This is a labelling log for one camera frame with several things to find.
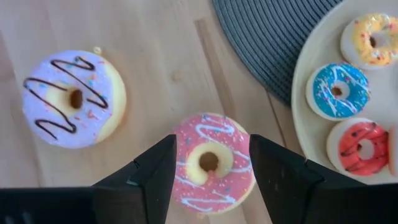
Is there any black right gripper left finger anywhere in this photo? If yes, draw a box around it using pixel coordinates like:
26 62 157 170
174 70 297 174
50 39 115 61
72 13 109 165
91 134 177 224

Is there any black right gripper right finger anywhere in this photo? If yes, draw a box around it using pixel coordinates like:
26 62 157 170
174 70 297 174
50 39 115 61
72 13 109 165
249 134 368 224

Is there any pink donut with white drizzle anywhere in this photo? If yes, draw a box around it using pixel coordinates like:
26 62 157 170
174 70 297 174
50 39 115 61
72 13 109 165
172 112 256 215

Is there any red iced donut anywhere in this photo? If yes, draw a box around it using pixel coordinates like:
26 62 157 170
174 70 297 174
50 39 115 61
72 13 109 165
326 117 390 177

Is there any blue iced donut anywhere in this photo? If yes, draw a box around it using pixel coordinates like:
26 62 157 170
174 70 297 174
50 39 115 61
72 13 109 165
305 63 371 121

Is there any yellow iced donut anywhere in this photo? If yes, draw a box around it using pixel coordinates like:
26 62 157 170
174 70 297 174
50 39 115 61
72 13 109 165
340 12 398 70

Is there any round plate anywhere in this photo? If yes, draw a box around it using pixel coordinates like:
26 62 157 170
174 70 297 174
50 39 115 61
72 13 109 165
291 0 398 186

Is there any dark ribbed placemat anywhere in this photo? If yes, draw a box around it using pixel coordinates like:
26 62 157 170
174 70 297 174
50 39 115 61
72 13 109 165
212 0 343 106

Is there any purple donut with chocolate drizzle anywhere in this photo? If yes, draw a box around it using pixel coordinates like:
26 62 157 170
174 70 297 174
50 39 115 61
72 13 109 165
21 49 127 149

